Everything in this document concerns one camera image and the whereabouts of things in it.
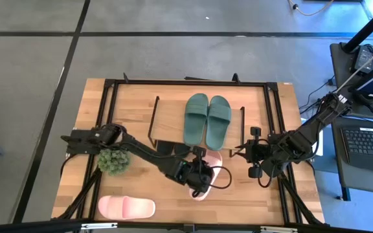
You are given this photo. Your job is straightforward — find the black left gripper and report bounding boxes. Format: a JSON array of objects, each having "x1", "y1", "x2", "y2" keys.
[{"x1": 172, "y1": 157, "x2": 214, "y2": 195}]

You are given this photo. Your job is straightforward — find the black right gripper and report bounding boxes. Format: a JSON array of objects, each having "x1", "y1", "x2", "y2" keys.
[{"x1": 234, "y1": 126, "x2": 273, "y2": 164}]

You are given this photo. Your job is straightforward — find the pink rubber slide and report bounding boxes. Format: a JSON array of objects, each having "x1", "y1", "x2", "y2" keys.
[
  {"x1": 97, "y1": 195, "x2": 157, "y2": 221},
  {"x1": 188, "y1": 150, "x2": 223, "y2": 202}
]

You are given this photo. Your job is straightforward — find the black rubber slide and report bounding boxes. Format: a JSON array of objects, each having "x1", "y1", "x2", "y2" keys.
[
  {"x1": 155, "y1": 140, "x2": 175, "y2": 157},
  {"x1": 173, "y1": 142, "x2": 193, "y2": 157}
]

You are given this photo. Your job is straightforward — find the green rubber slide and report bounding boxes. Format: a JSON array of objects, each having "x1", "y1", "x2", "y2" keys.
[
  {"x1": 205, "y1": 94, "x2": 232, "y2": 152},
  {"x1": 183, "y1": 93, "x2": 210, "y2": 147}
]

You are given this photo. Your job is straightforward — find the wooden shelf with black frame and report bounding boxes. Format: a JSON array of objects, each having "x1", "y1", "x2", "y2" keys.
[{"x1": 146, "y1": 95, "x2": 246, "y2": 159}]

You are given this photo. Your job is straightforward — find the white paper sheet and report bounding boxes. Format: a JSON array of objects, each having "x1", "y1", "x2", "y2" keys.
[{"x1": 315, "y1": 129, "x2": 324, "y2": 156}]

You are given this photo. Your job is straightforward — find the green artificial plant ball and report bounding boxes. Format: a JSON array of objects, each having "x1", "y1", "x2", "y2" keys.
[{"x1": 96, "y1": 148, "x2": 132, "y2": 177}]

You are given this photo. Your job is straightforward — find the dark grey desk top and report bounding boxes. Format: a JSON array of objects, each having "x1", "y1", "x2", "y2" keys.
[
  {"x1": 331, "y1": 115, "x2": 373, "y2": 197},
  {"x1": 330, "y1": 41, "x2": 373, "y2": 121}
]

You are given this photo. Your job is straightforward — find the black laptop keyboard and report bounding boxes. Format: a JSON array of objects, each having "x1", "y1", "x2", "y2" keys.
[{"x1": 340, "y1": 124, "x2": 373, "y2": 174}]

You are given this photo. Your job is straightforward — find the thin white rod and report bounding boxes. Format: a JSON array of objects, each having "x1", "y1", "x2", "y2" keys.
[{"x1": 336, "y1": 38, "x2": 373, "y2": 92}]

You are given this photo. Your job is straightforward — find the black power adapter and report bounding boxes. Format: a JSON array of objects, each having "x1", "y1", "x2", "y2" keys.
[{"x1": 354, "y1": 45, "x2": 373, "y2": 74}]

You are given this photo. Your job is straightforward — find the black crossbar with silver brackets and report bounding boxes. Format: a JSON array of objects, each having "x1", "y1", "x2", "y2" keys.
[{"x1": 0, "y1": 219, "x2": 373, "y2": 233}]

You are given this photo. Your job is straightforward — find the black diagonal pole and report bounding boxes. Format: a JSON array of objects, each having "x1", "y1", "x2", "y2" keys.
[{"x1": 341, "y1": 0, "x2": 373, "y2": 54}]

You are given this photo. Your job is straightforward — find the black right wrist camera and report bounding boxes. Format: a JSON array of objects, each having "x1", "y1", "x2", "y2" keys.
[{"x1": 247, "y1": 164, "x2": 264, "y2": 179}]

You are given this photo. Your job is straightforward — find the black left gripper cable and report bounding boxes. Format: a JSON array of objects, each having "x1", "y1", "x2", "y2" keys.
[{"x1": 205, "y1": 165, "x2": 233, "y2": 190}]

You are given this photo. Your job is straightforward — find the black metal table frame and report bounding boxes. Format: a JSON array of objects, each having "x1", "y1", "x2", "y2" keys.
[{"x1": 51, "y1": 72, "x2": 326, "y2": 227}]

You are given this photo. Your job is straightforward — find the black floor power cable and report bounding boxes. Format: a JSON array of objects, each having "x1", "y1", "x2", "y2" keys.
[{"x1": 299, "y1": 74, "x2": 338, "y2": 115}]

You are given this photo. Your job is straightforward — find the tan floor cable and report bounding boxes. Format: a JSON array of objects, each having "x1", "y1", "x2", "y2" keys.
[{"x1": 288, "y1": 0, "x2": 335, "y2": 17}]

